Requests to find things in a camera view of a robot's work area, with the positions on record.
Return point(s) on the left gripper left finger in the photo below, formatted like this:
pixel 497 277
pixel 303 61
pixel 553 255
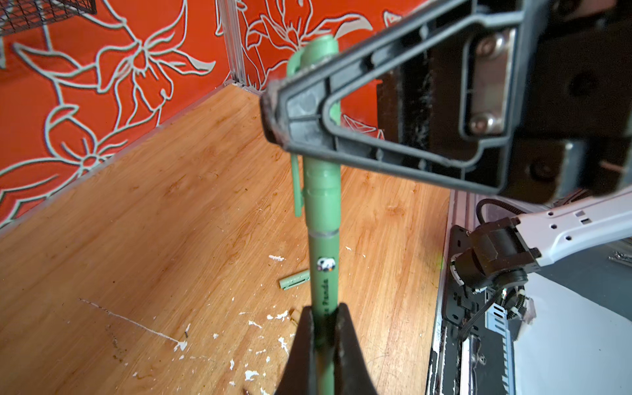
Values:
pixel 299 375

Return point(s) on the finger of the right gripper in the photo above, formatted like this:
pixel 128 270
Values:
pixel 429 98

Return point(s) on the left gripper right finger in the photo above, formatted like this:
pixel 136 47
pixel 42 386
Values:
pixel 351 375

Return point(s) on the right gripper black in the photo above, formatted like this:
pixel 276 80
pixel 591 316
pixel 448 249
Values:
pixel 571 128

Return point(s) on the dark green pen cap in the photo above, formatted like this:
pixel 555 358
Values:
pixel 316 180

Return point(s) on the dark green pen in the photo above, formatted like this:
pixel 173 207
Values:
pixel 324 251

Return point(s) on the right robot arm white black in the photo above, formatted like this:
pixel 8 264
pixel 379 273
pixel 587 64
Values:
pixel 543 242

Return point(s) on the light green pen cap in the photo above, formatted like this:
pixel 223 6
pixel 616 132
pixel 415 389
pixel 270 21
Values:
pixel 294 280

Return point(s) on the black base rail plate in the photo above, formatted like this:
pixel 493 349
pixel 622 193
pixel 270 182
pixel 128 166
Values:
pixel 472 348

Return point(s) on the black wire basket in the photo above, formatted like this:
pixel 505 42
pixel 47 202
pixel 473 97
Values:
pixel 23 15

